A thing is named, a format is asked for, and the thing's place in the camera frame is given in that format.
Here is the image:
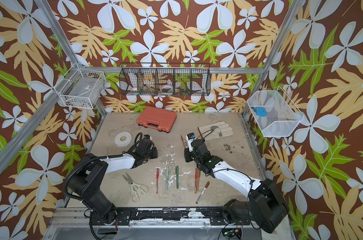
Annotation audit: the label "red brown pen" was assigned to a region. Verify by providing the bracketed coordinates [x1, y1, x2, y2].
[194, 168, 201, 194]

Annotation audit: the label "red gel pen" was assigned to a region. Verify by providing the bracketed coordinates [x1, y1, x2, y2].
[180, 135, 188, 149]

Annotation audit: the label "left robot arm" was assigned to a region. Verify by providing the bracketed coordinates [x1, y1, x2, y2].
[62, 133, 158, 224]

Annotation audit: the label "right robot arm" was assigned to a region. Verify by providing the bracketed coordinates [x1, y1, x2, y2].
[184, 139, 289, 234]

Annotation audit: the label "red pen on table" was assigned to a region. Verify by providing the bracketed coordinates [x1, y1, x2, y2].
[156, 168, 160, 194]

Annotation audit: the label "dark green pen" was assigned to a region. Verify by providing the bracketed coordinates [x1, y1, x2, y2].
[175, 166, 179, 189]

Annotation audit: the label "light green pen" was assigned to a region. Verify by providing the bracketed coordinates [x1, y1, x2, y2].
[165, 167, 170, 191]

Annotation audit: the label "white tape roll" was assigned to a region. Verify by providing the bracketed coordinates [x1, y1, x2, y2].
[114, 132, 132, 147]

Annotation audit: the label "white canvas work glove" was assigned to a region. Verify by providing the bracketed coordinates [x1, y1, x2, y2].
[198, 122, 234, 141]

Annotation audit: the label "brown white marker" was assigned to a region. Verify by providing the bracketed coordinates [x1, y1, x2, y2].
[196, 181, 210, 204]

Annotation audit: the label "red plastic tool case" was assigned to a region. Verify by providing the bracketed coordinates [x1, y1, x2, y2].
[136, 107, 177, 133]

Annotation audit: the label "blue object in basket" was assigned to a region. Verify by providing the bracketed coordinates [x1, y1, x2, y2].
[253, 107, 267, 117]

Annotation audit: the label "white mesh basket right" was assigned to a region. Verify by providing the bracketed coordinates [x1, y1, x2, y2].
[247, 87, 304, 138]

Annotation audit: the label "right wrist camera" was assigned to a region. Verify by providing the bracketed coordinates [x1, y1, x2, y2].
[186, 133, 195, 149]

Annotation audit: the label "black camera cable right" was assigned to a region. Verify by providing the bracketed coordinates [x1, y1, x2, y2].
[196, 128, 223, 142]

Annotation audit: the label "beige handled scissors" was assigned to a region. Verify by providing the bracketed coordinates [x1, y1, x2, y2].
[123, 173, 149, 203]

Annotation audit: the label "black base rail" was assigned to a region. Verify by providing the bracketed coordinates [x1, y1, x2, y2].
[115, 206, 230, 226]

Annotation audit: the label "black wire basket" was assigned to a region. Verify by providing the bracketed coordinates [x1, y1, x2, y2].
[117, 63, 212, 96]

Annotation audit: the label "white wire basket left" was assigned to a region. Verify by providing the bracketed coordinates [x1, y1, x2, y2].
[55, 64, 106, 109]

